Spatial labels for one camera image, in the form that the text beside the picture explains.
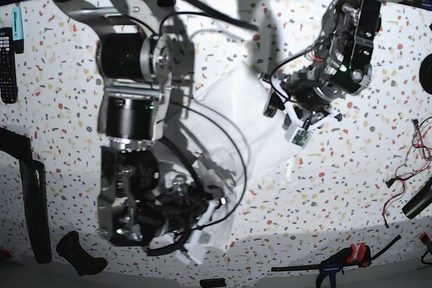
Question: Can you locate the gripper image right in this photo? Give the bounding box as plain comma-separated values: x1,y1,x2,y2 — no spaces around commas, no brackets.
263,68,343,129

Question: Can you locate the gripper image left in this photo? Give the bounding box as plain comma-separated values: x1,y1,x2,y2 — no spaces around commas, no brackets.
141,173,226,258

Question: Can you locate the white T-shirt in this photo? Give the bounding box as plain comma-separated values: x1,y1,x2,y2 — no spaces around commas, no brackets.
164,62,302,264

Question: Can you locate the robot arm image left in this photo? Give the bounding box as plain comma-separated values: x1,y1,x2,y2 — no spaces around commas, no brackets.
53,0,227,263

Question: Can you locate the small black rectangular device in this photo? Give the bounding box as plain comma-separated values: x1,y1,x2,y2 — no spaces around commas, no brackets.
199,278,227,288

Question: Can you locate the terrazzo pattern table cloth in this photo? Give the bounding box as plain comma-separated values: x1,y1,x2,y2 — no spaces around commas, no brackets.
1,0,431,287

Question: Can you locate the black round object right edge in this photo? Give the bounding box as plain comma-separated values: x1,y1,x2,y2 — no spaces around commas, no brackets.
419,54,432,94

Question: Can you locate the black game controller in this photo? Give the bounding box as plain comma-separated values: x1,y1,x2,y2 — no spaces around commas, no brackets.
56,231,108,276

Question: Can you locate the black cylinder flashlight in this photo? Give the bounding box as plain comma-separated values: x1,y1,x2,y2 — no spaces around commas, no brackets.
402,179,431,219

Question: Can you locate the black orange bar clamp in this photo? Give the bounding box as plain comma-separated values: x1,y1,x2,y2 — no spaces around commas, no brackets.
271,235,402,288

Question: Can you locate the small orange clip right edge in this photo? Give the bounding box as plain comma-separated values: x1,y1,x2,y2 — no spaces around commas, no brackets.
419,233,430,245

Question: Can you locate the black chair armrest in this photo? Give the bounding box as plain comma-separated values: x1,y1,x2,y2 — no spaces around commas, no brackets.
1,128,52,264

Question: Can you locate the black TV remote control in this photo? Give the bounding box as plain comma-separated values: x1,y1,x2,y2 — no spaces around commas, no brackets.
0,27,18,104

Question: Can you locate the teal marker pen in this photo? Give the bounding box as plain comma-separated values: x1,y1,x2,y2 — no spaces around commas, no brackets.
11,7,24,54

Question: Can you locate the wrist camera board image right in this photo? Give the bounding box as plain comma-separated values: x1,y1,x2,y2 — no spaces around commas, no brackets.
285,124,312,148

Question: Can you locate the red black wire bundle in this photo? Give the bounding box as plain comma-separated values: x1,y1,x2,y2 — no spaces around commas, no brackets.
381,118,432,229

